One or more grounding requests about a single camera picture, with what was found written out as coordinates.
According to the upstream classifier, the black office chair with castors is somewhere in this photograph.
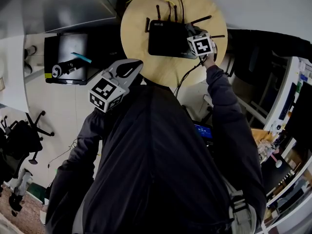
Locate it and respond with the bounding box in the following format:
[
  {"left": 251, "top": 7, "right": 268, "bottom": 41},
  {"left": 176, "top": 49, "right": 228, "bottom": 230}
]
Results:
[{"left": 0, "top": 111, "right": 55, "bottom": 165}]

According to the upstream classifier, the thin floor cable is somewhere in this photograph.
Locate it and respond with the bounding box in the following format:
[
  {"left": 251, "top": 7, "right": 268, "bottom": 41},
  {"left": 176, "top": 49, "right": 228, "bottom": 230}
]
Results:
[{"left": 47, "top": 140, "right": 78, "bottom": 169}]

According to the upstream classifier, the black glossy case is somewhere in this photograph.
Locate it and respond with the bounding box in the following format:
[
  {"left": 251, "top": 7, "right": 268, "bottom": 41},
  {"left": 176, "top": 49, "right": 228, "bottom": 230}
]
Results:
[{"left": 43, "top": 33, "right": 89, "bottom": 85}]

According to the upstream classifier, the small blue screen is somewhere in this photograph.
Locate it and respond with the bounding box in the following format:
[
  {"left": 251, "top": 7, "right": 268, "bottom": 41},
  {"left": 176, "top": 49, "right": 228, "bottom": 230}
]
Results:
[{"left": 194, "top": 123, "right": 213, "bottom": 139}]

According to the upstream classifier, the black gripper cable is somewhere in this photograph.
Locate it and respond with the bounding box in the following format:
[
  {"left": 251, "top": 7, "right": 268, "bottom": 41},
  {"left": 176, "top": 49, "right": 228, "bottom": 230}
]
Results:
[{"left": 173, "top": 56, "right": 208, "bottom": 98}]

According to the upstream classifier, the person's left forearm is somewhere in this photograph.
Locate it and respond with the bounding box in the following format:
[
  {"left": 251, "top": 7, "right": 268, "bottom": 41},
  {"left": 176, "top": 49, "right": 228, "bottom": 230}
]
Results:
[{"left": 75, "top": 107, "right": 108, "bottom": 156}]

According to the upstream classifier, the person's black jacket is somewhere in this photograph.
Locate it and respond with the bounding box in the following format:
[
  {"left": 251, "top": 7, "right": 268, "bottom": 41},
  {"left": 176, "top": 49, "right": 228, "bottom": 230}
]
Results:
[{"left": 45, "top": 84, "right": 268, "bottom": 234}]

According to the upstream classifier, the black padded chair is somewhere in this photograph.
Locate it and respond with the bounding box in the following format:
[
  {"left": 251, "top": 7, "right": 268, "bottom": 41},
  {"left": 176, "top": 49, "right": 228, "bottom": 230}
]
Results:
[{"left": 226, "top": 29, "right": 312, "bottom": 82}]

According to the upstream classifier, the black and silver torch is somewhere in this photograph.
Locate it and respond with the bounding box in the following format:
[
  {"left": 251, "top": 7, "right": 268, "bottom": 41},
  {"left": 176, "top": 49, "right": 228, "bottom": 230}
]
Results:
[{"left": 51, "top": 58, "right": 85, "bottom": 78}]

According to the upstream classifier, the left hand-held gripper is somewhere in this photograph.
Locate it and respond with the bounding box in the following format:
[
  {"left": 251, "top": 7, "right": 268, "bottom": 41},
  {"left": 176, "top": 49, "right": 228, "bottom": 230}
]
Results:
[{"left": 88, "top": 58, "right": 144, "bottom": 114}]

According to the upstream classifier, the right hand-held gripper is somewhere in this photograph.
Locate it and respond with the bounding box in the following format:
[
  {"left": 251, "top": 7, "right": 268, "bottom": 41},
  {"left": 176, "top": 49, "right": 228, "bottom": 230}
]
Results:
[{"left": 184, "top": 23, "right": 217, "bottom": 60}]

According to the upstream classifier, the blue pen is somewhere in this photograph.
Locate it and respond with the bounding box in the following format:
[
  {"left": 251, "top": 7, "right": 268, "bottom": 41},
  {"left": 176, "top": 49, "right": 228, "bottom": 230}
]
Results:
[{"left": 70, "top": 52, "right": 93, "bottom": 64}]

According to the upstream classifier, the grey strap bag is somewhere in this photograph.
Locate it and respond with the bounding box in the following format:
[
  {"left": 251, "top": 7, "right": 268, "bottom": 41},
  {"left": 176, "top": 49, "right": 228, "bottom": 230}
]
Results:
[{"left": 228, "top": 190, "right": 258, "bottom": 234}]

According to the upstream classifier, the black monitor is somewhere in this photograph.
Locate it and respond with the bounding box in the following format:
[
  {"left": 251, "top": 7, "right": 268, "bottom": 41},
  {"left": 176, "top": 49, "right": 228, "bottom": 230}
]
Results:
[{"left": 284, "top": 81, "right": 312, "bottom": 143}]

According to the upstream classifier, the white desk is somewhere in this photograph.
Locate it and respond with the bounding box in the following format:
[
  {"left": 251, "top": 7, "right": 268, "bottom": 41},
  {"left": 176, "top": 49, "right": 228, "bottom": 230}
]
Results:
[{"left": 0, "top": 35, "right": 30, "bottom": 113}]

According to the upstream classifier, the person's right forearm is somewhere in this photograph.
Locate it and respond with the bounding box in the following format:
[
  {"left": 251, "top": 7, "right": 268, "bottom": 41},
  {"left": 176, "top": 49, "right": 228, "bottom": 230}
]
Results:
[{"left": 201, "top": 54, "right": 241, "bottom": 112}]

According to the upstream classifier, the black router with antennas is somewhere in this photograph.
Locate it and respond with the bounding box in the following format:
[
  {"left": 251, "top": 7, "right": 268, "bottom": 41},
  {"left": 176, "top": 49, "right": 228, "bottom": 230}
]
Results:
[{"left": 145, "top": 4, "right": 225, "bottom": 59}]

